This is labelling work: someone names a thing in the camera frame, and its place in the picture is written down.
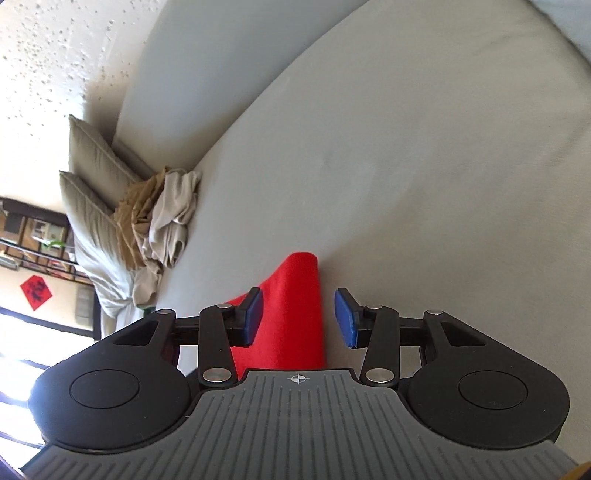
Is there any tan crumpled cloth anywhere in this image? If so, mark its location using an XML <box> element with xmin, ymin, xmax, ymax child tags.
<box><xmin>113</xmin><ymin>172</ymin><xmax>167</xmax><ymax>271</ymax></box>

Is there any dark wooden shelf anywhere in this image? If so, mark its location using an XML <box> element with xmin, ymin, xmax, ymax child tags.
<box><xmin>0</xmin><ymin>198</ymin><xmax>93</xmax><ymax>288</ymax></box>

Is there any grey sofa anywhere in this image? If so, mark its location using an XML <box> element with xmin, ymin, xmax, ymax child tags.
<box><xmin>99</xmin><ymin>0</ymin><xmax>591</xmax><ymax>370</ymax></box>

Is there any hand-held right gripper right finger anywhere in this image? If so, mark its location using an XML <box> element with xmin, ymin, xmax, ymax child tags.
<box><xmin>335</xmin><ymin>287</ymin><xmax>489</xmax><ymax>387</ymax></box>

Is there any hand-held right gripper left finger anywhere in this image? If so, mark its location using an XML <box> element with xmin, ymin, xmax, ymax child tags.
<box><xmin>113</xmin><ymin>287</ymin><xmax>265</xmax><ymax>388</ymax></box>

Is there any red paper wall decoration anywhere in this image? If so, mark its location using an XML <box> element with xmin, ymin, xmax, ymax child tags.
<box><xmin>19</xmin><ymin>274</ymin><xmax>56</xmax><ymax>313</ymax></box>

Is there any off-white crumpled cloth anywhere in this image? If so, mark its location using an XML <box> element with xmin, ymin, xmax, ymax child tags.
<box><xmin>131</xmin><ymin>168</ymin><xmax>203</xmax><ymax>308</ymax></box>

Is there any large grey pillow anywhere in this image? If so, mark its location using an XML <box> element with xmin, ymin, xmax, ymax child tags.
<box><xmin>59</xmin><ymin>171</ymin><xmax>139</xmax><ymax>317</ymax></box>

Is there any red t-shirt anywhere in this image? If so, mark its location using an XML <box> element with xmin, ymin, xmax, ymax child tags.
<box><xmin>168</xmin><ymin>251</ymin><xmax>329</xmax><ymax>372</ymax></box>

